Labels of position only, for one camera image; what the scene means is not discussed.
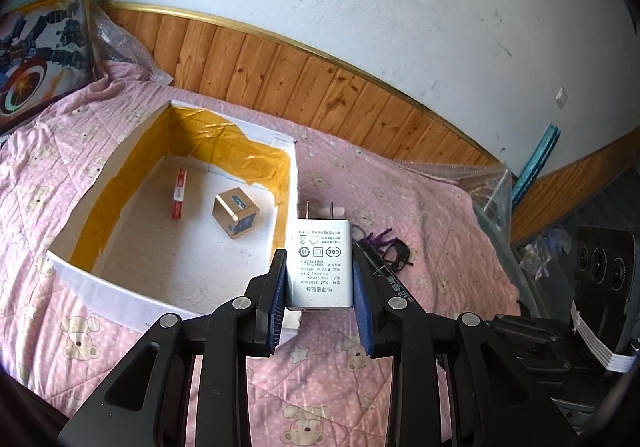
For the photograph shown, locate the purple fuzzy wire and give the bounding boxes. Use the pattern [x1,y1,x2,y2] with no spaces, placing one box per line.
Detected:
[359,227,397,254]

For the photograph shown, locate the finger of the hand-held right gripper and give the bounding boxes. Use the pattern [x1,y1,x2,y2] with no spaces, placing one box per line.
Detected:
[514,339,577,379]
[487,313,565,347]

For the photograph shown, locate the white charger plug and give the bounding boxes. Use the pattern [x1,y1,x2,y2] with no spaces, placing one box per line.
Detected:
[285,201,356,313]

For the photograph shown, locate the teal strips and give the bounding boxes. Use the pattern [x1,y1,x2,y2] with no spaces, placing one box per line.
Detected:
[510,123,561,208]

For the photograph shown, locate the small bubble wrap sheet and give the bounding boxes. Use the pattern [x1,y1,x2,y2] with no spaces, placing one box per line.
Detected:
[92,4,174,86]

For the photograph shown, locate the large bubble wrap sheet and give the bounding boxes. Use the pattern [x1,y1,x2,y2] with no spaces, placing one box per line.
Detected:
[400,159,517,249]

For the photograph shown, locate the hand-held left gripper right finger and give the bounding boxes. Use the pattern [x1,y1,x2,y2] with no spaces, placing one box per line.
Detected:
[352,247,587,447]

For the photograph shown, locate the gold and blue small box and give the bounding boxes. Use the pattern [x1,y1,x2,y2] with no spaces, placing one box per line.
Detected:
[212,188,260,239]

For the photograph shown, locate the robot figure wall poster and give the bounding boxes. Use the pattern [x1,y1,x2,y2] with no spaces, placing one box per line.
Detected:
[0,0,102,122]

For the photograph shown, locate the red and white small box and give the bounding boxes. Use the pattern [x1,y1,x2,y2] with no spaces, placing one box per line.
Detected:
[171,168,187,220]

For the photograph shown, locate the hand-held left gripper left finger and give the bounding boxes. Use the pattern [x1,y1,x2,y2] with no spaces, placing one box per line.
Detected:
[57,248,289,447]

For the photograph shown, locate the black cord bundle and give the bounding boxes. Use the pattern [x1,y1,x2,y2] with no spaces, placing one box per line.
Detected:
[379,238,417,274]

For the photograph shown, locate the clear plastic bag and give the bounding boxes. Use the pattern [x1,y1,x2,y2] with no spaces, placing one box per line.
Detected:
[520,227,574,279]

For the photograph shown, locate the white cardboard box yellow tape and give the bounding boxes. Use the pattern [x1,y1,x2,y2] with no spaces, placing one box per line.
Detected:
[46,99,300,347]

